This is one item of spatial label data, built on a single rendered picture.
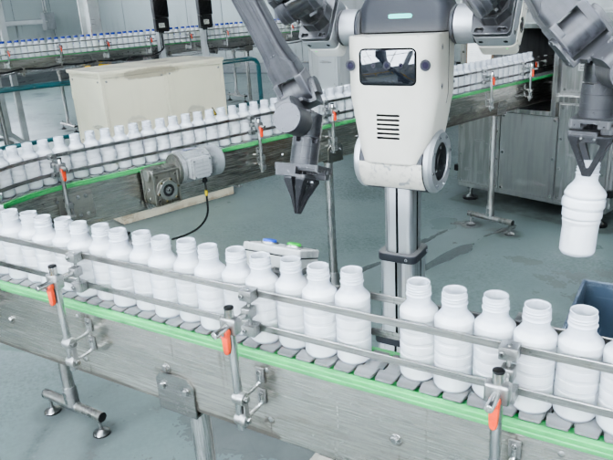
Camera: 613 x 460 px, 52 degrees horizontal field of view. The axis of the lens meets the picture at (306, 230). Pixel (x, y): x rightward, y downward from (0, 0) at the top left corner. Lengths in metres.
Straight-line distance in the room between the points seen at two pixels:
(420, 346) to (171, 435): 1.79
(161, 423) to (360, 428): 1.73
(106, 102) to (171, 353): 3.85
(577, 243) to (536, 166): 3.66
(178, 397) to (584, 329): 0.79
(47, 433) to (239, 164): 1.37
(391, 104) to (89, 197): 1.38
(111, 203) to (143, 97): 2.63
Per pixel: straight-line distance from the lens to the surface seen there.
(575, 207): 1.18
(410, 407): 1.05
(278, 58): 1.30
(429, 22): 1.59
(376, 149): 1.60
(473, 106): 4.13
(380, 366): 1.10
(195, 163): 2.56
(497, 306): 0.96
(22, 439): 2.91
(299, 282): 1.10
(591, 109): 1.15
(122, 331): 1.39
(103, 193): 2.58
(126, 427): 2.80
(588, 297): 1.60
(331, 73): 7.08
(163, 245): 1.27
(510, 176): 4.97
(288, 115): 1.22
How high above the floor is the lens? 1.58
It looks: 20 degrees down
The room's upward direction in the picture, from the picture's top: 4 degrees counter-clockwise
